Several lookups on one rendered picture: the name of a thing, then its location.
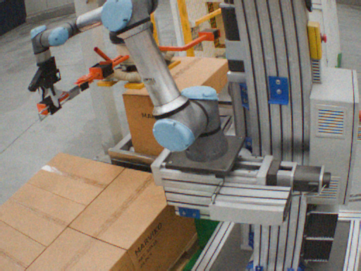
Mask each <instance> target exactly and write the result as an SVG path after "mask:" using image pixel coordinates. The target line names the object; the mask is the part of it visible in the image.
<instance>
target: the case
mask: <svg viewBox="0 0 361 271"><path fill-rule="evenodd" d="M172 59H178V60H180V61H181V63H180V64H178V65H177V66H176V67H174V68H173V69H171V70H170V73H171V75H172V76H173V78H174V80H175V82H176V85H177V87H178V90H179V92H180V93H181V91H182V90H184V89H186V88H191V87H195V86H207V87H211V88H213V89H215V90H216V93H219V92H220V91H221V89H222V88H223V87H224V86H225V85H226V84H227V82H228V78H227V73H228V62H227V59H220V58H196V57H189V56H174V57H173V58H172ZM122 98H123V103H124V106H125V111H126V116H127V119H128V125H129V126H128V127H129V131H130V137H131V138H132V141H133V147H134V151H135V152H138V153H142V154H147V155H152V156H157V157H158V156H159V155H160V154H161V151H162V150H164V149H165V148H164V147H162V146H161V145H160V144H158V142H157V140H156V138H155V137H154V133H153V129H154V125H155V123H156V121H155V119H154V115H153V113H152V112H153V110H154V104H153V101H152V99H151V97H150V96H149V93H148V91H147V88H146V87H143V88H142V89H141V90H138V89H136V90H134V89H129V90H127V91H126V92H124V93H122Z"/></svg>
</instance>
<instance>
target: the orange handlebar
mask: <svg viewBox="0 0 361 271"><path fill-rule="evenodd" d="M206 39H208V35H203V36H201V37H199V38H197V39H196V40H194V41H192V42H189V43H188V44H186V45H185V46H183V47H170V46H159V48H160V51H161V50H162V51H175V52H182V51H186V50H188V49H190V48H192V47H194V46H195V45H196V44H199V43H201V42H202V41H204V40H206ZM121 56H122V55H120V56H118V57H116V58H115V59H113V60H112V61H114V62H113V63H112V64H113V67H115V66H117V65H119V64H121V63H123V62H124V61H125V60H126V59H128V58H130V57H129V56H128V55H125V56H123V57H121ZM119 57H121V58H120V59H118V60H116V59H117V58H119ZM115 60H116V61H115ZM99 76H100V74H99V72H96V73H95V74H94V73H93V72H91V73H90V74H88V75H83V76H81V77H80V78H79V79H78V81H76V83H74V84H78V85H79V88H80V84H82V83H84V82H85V81H87V80H88V82H89V84H90V83H93V82H94V81H93V80H94V79H96V78H98V77H99ZM74 84H73V85H74ZM67 97H69V94H68V93H67V94H66V95H64V96H63V97H62V98H61V99H60V100H59V101H60V102H61V101H63V100H65V99H66V98H67Z"/></svg>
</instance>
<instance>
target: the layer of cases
mask: <svg viewBox="0 0 361 271"><path fill-rule="evenodd" d="M196 233H197V232H196V228H195V221H194V218H191V217H184V216H180V215H176V212H175V208H174V205H167V202H166V196H165V192H164V187H163V186H155V184H154V178H153V174H151V173H147V172H143V171H139V170H134V169H128V168H123V167H120V166H116V165H112V164H106V163H101V162H98V161H95V160H91V159H85V158H81V157H75V156H74V155H69V154H66V153H62V152H59V153H58V154H57V155H56V156H54V157H53V158H52V159H51V160H50V162H48V163H46V165H45V166H44V167H42V168H41V169H40V170H39V171H38V172H37V173H36V174H35V175H34V176H33V177H32V178H30V179H29V181H27V183H25V184H24V185H23V186H22V187H21V188H20V189H18V191H16V192H15V193H14V194H13V195H12V196H11V197H10V198H9V199H8V200H7V201H6V202H5V203H4V204H3V205H2V206H1V207H0V271H166V270H167V269H168V268H169V267H170V266H171V265H172V263H173V262H174V260H175V259H176V258H177V257H178V256H179V254H180V253H181V252H182V250H183V249H184V248H185V247H186V246H187V244H188V243H189V242H190V240H191V239H192V238H193V236H194V235H195V234H196Z"/></svg>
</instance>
